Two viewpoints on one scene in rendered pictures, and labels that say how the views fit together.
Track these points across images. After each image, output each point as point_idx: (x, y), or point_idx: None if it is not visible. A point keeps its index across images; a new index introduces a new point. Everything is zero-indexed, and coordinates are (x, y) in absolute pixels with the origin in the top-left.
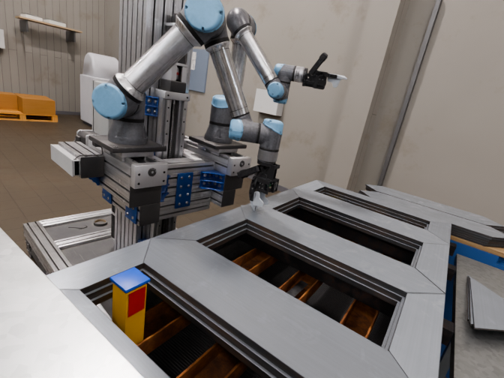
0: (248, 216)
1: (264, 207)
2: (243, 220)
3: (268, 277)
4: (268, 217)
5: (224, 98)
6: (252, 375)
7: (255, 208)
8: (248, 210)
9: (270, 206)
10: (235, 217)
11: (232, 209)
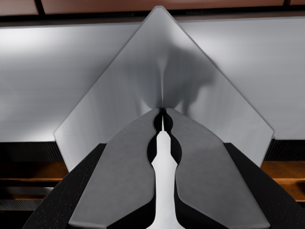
0: (81, 131)
1: (255, 113)
2: (34, 139)
3: None
4: (156, 176)
5: None
6: (49, 144)
7: (163, 121)
8: (136, 92)
9: (297, 123)
10: (5, 108)
11: (49, 29)
